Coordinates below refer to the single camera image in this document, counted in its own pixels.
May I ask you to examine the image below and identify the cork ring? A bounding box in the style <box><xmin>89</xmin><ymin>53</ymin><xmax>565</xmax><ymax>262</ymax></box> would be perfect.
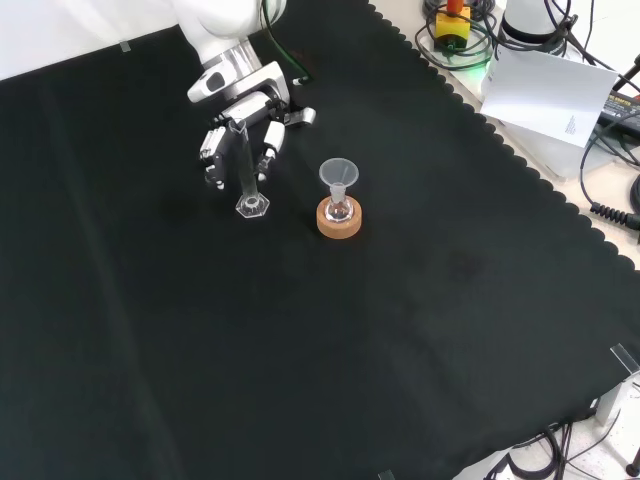
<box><xmin>315</xmin><ymin>195</ymin><xmax>363</xmax><ymax>240</ymax></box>

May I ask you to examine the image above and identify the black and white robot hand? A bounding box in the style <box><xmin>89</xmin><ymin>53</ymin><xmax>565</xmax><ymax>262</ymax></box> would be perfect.
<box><xmin>187</xmin><ymin>60</ymin><xmax>318</xmax><ymax>192</ymax></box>

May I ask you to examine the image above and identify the white paper sheet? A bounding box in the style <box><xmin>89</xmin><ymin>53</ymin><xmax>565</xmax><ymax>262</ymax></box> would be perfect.
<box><xmin>478</xmin><ymin>46</ymin><xmax>621</xmax><ymax>149</ymax></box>

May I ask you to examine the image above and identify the clear plastic funnel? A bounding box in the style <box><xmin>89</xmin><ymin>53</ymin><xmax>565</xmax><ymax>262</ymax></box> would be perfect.
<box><xmin>318</xmin><ymin>157</ymin><xmax>360</xmax><ymax>201</ymax></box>

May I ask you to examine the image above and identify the yellow stop button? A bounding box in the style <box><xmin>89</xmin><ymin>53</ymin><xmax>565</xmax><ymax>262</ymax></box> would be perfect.
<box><xmin>432</xmin><ymin>0</ymin><xmax>473</xmax><ymax>52</ymax></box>

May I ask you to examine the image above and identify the green cable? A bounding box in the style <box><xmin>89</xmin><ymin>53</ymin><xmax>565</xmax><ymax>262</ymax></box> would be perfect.
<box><xmin>261</xmin><ymin>0</ymin><xmax>315</xmax><ymax>85</ymax></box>

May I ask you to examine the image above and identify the white box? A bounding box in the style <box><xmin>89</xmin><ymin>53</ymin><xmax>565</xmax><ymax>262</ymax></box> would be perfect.
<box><xmin>480</xmin><ymin>113</ymin><xmax>602</xmax><ymax>183</ymax></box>

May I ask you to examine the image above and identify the black coiled cable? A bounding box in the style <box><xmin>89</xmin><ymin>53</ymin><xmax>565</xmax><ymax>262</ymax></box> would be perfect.
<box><xmin>578</xmin><ymin>117</ymin><xmax>640</xmax><ymax>232</ymax></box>

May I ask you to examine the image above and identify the clear round-bottom flask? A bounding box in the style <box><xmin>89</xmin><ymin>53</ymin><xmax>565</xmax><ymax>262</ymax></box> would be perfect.
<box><xmin>324</xmin><ymin>183</ymin><xmax>354</xmax><ymax>224</ymax></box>

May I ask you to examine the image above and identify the clear glass graduated cylinder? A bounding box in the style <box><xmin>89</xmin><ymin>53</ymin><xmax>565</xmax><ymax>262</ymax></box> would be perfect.
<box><xmin>227</xmin><ymin>118</ymin><xmax>272</xmax><ymax>220</ymax></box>

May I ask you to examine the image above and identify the black power adapter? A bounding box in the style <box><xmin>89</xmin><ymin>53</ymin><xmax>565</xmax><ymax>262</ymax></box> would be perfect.
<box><xmin>598</xmin><ymin>91</ymin><xmax>640</xmax><ymax>127</ymax></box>

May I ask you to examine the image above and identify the black cloth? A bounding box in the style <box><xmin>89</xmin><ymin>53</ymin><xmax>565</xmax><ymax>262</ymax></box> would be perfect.
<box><xmin>0</xmin><ymin>0</ymin><xmax>640</xmax><ymax>480</ymax></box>

